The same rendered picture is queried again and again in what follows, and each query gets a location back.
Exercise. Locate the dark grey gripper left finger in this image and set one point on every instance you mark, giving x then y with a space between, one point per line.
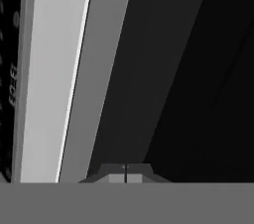
112 170

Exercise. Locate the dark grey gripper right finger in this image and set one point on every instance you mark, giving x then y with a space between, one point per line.
140 170

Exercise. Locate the dark glass microwave door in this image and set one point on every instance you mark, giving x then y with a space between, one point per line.
172 69

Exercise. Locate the black microwave oven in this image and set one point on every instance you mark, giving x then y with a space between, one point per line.
8 36

